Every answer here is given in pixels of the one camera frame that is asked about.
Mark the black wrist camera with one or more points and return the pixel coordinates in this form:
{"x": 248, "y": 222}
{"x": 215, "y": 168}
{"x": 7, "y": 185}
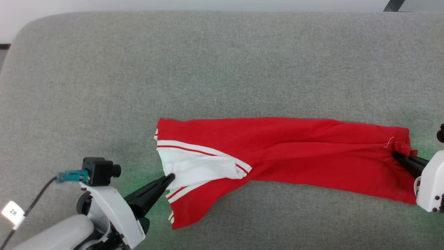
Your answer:
{"x": 441, "y": 133}
{"x": 99, "y": 171}

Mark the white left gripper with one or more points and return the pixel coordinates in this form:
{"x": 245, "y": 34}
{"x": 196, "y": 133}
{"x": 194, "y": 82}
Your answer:
{"x": 114, "y": 211}

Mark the red and white jersey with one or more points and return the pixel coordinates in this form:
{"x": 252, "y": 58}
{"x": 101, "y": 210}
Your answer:
{"x": 295, "y": 149}

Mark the dark baseboard strip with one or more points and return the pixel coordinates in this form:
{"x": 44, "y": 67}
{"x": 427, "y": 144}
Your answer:
{"x": 5, "y": 46}

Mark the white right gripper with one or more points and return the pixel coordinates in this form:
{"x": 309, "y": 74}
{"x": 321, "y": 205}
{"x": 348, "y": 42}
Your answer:
{"x": 432, "y": 184}

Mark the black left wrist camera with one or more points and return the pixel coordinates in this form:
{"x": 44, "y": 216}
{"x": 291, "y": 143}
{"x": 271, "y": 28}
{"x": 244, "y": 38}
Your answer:
{"x": 99, "y": 171}

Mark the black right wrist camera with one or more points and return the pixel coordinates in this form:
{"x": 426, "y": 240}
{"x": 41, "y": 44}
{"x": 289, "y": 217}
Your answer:
{"x": 441, "y": 133}

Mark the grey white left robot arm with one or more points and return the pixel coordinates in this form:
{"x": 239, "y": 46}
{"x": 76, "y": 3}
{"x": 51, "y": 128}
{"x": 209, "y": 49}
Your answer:
{"x": 59, "y": 234}

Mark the grey fabric sofa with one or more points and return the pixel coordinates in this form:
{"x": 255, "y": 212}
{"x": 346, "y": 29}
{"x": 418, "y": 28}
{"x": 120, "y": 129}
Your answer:
{"x": 242, "y": 69}

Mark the grey partition panel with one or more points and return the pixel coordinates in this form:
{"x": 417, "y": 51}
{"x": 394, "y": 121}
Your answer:
{"x": 425, "y": 4}

